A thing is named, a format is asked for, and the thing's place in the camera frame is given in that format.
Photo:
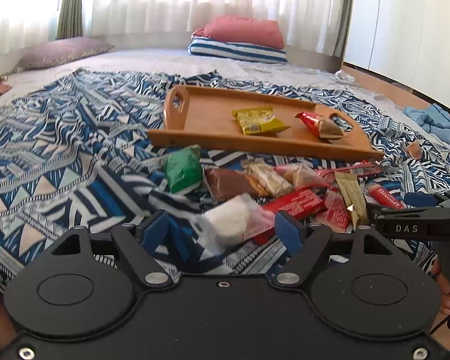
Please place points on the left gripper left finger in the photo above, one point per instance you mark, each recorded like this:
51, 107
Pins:
136, 245

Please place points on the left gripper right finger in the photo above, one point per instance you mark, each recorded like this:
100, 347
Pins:
307, 245

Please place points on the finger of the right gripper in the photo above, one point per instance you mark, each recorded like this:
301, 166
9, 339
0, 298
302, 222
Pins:
424, 199
374, 211

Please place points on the red biscoff packet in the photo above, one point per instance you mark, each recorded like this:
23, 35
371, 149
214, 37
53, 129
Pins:
384, 197

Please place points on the red wafer bar packet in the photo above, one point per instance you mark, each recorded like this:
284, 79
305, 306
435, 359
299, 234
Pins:
299, 204

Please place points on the gold beige snack packet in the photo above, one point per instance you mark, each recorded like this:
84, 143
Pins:
352, 194

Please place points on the pink snack packet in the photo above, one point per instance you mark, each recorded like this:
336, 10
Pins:
301, 176

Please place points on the beige biscuit snack packet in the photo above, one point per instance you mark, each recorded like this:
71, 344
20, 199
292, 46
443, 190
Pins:
268, 178

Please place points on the white clear snack packet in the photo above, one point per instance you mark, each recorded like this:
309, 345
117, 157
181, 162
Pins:
235, 221

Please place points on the green snack packet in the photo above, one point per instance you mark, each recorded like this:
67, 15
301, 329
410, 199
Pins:
183, 170

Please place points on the brown chocolate snack packet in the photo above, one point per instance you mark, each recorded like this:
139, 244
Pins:
224, 184

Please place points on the red nut snack bag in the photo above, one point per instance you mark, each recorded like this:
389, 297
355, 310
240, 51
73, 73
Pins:
320, 126

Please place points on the yellow snack packet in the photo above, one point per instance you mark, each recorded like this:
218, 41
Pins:
259, 121

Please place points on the right hand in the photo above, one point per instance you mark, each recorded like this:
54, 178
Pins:
444, 286

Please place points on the brown wrapper scrap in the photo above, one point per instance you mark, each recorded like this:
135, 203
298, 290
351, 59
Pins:
414, 150

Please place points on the light blue cloth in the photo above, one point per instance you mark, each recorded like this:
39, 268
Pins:
433, 120

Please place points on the blue patterned cloth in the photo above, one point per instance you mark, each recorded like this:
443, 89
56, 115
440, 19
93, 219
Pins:
77, 152

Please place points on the wooden serving tray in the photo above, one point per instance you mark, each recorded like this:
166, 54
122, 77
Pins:
233, 120

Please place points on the blue striped pillow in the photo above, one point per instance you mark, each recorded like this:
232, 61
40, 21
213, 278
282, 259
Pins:
203, 46

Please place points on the red pillow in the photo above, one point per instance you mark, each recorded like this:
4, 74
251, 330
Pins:
244, 30

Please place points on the purple pillow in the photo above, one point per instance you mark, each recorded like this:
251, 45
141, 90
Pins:
59, 52

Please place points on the right grey green curtain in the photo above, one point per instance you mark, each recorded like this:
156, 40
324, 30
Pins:
343, 30

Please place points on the grey green curtain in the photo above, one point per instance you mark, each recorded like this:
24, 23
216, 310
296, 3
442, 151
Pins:
70, 21
343, 30

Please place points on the white sheer curtain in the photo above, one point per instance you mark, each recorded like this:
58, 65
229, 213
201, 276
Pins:
306, 24

